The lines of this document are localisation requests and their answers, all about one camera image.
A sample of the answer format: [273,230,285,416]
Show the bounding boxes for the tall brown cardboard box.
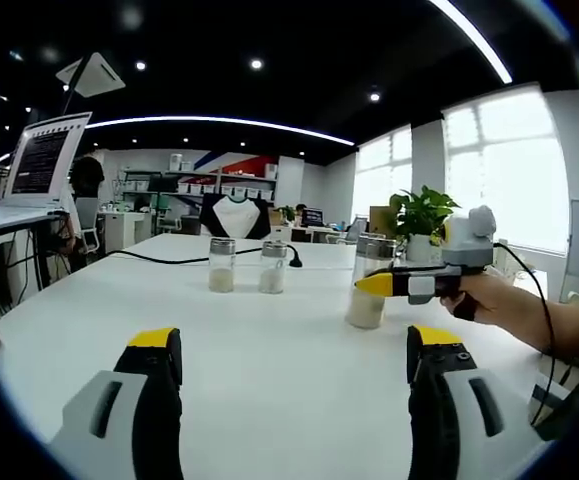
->
[368,205,396,237]

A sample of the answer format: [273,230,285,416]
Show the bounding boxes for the curved ceiling strip light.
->
[85,115,357,148]
[428,0,515,86]

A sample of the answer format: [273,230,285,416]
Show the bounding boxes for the white black raglan shirt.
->
[198,194,272,241]

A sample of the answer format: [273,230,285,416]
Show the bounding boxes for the short seasoning bottle white powder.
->
[258,240,289,296]

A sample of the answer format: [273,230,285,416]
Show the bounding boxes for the ceiling air conditioner unit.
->
[55,51,127,99]

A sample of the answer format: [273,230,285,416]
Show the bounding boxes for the row of white storage bins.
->
[175,181,276,198]

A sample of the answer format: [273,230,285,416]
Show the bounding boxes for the short seasoning bottle beige powder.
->
[207,237,237,294]

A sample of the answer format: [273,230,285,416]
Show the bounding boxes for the grey office chair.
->
[74,196,106,257]

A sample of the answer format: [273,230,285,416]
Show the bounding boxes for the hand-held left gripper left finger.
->
[48,327,184,480]

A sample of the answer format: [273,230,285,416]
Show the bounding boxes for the large potted green plant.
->
[388,185,463,264]

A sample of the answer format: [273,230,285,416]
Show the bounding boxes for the standing laptop desk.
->
[0,219,70,321]

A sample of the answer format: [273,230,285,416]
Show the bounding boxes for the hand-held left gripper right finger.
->
[406,324,545,480]

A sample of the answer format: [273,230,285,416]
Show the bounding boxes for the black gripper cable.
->
[492,241,559,427]

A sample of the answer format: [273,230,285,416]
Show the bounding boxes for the black vertical pole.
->
[62,54,91,117]

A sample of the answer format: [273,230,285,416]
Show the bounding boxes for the person's right hand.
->
[438,272,540,342]

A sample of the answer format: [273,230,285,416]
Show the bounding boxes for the white laptop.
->
[0,112,93,237]

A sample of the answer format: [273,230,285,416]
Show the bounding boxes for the metal storage shelf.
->
[120,168,278,237]

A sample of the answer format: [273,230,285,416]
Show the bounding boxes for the tall seasoning bottle white grains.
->
[344,233,400,331]

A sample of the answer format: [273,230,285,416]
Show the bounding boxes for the round ceiling spotlights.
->
[0,49,385,151]

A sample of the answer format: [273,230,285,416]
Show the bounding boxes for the large bright window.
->
[440,84,571,257]
[355,124,415,222]

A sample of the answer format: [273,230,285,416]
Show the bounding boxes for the black power cable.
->
[113,243,305,272]

